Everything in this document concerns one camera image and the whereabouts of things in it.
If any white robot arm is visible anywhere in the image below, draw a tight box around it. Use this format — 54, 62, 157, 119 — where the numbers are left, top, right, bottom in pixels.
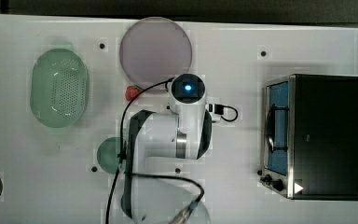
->
121, 74, 212, 224

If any black toaster oven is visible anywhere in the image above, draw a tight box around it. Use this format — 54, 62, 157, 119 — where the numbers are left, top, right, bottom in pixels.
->
257, 74, 358, 201

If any pink round plate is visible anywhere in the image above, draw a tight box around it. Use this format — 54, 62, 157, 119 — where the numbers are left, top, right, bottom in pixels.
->
119, 17, 193, 89

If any green mug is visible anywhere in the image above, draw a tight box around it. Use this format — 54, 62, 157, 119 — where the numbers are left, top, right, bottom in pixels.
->
97, 137, 120, 174

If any green perforated colander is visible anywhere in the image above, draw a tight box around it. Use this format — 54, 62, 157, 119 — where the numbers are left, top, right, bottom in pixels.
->
30, 41, 90, 134

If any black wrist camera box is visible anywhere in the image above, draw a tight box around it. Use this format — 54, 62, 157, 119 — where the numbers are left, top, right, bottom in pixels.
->
208, 104, 224, 116

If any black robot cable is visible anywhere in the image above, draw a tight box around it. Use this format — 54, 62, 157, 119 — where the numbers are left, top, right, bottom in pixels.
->
104, 77, 206, 224

